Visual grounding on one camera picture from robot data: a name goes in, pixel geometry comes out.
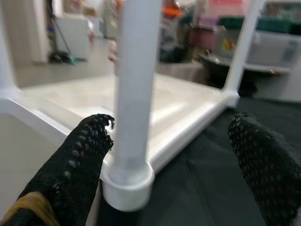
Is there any white plastic children table top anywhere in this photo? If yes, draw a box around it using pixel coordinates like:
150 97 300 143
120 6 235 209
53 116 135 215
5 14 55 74
0 73 240 211

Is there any green pot with lid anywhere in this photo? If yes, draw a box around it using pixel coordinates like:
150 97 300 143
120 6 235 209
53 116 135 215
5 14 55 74
220 17 301 35

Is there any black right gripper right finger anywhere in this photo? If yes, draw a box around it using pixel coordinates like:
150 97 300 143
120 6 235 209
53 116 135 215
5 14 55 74
228 113 301 226

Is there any clear container purple lid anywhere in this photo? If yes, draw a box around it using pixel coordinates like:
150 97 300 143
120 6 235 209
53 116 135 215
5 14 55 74
188 16 221 51

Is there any black round wok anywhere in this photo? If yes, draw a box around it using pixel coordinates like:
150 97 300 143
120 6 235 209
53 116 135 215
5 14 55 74
199 53 236 83

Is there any mop with green head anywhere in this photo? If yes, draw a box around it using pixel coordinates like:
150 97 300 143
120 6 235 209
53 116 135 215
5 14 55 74
53 18 78 65

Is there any clear plastic container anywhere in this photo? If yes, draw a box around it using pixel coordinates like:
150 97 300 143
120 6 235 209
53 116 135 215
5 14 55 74
246 32 301 65

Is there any orange plastic tray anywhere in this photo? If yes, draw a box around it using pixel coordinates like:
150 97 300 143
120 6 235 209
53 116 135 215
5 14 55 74
163 7 183 16

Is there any black plastic table cover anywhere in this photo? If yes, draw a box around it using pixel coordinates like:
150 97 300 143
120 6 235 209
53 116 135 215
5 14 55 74
97 94 301 226

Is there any white chest freezer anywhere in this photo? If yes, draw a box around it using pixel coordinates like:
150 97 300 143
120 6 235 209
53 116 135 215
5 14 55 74
55 16 94 59

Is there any yellow rubber band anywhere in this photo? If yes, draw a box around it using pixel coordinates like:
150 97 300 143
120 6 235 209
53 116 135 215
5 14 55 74
0 192 59 226

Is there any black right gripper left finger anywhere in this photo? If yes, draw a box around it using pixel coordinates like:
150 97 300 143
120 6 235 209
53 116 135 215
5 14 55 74
0 114 116 226

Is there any translucent storage box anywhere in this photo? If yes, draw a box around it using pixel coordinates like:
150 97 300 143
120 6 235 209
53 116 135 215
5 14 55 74
155 62 207 84

